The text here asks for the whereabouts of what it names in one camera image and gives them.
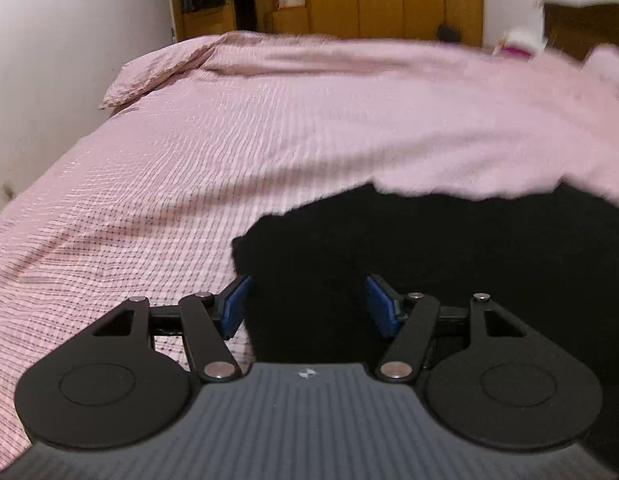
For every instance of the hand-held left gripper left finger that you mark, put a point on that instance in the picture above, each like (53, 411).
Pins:
(235, 305)

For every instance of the black knit cardigan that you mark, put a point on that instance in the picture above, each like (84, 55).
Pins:
(464, 270)

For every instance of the small black bag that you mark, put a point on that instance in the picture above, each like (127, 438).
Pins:
(448, 33)

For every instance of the pink checked blanket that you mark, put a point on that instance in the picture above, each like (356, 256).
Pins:
(189, 160)

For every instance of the white plush object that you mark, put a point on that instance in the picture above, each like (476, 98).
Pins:
(517, 40)

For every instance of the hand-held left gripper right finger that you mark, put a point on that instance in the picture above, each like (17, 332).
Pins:
(382, 305)

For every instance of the dark wooden headboard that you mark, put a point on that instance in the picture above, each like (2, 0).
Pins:
(574, 27)

